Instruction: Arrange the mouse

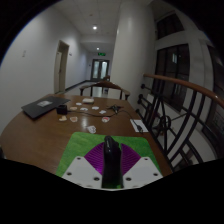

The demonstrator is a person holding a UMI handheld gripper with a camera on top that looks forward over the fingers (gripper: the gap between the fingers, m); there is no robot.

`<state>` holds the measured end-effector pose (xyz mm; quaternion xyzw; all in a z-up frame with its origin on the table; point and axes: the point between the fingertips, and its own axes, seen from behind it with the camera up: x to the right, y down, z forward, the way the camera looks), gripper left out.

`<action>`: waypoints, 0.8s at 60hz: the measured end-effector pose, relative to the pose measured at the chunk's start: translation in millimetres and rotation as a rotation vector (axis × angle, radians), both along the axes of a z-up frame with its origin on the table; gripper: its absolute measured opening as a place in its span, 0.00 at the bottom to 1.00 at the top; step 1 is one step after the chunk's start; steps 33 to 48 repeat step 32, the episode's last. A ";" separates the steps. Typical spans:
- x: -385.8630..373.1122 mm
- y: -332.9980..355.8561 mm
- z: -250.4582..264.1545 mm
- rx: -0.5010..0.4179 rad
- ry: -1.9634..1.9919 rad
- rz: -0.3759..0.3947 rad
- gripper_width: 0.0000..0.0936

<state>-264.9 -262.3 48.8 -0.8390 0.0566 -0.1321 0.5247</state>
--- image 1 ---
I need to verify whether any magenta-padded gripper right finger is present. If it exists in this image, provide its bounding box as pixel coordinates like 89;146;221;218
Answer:
119;143;165;190

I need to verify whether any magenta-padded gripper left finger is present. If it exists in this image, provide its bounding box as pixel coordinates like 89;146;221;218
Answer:
61;142;106;189

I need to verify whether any black computer mouse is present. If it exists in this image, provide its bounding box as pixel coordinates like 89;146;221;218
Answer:
101;134;125;190

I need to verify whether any green mouse pad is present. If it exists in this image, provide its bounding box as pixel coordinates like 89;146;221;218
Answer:
54;131;164;178

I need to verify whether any white paper card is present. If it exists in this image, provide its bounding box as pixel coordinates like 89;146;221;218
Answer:
129;118;150;134

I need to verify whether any small black round container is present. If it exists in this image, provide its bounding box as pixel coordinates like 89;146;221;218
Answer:
56;104;69;116

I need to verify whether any small white flat box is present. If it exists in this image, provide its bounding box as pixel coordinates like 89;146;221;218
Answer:
81;97;96;105

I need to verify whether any black closed laptop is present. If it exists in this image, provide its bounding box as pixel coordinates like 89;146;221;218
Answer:
20;95;72;120

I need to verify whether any dark metal wooden-topped railing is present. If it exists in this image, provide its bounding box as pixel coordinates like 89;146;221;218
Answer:
135;72;224;172

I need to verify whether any wooden round-back chair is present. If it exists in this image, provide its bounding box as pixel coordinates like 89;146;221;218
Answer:
78;80;131;101

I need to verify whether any glass double door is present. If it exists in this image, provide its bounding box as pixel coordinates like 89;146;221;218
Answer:
90;58;111;82

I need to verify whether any pale side door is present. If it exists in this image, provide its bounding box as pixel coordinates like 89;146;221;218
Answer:
53;40;71;95

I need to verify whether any dark-framed window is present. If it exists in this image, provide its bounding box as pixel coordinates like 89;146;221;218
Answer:
153;11;224;161

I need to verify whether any black cable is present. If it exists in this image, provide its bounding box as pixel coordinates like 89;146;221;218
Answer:
66;108;145;134

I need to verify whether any black cable adapter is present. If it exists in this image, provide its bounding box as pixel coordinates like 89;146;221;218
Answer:
107;104;125;115

